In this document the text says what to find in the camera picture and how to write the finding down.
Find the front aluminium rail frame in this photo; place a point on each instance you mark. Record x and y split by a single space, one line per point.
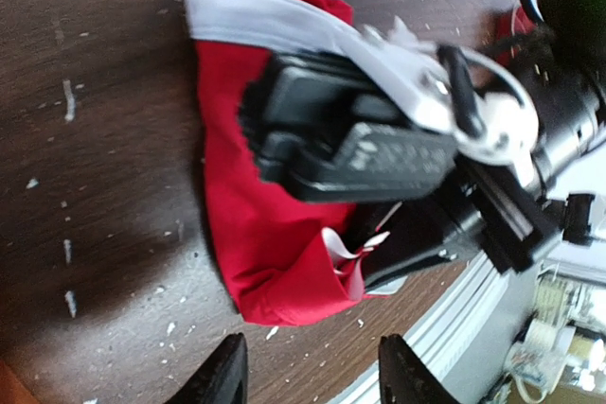
464 337

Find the red white underwear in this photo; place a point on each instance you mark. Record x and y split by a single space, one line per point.
283 261

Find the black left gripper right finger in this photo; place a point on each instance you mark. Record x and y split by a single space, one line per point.
404 378

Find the wooden compartment tray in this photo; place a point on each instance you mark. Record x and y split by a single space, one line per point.
12 390

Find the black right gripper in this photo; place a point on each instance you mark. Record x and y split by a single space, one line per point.
449 151

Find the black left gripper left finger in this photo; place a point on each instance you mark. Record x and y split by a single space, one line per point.
221 379

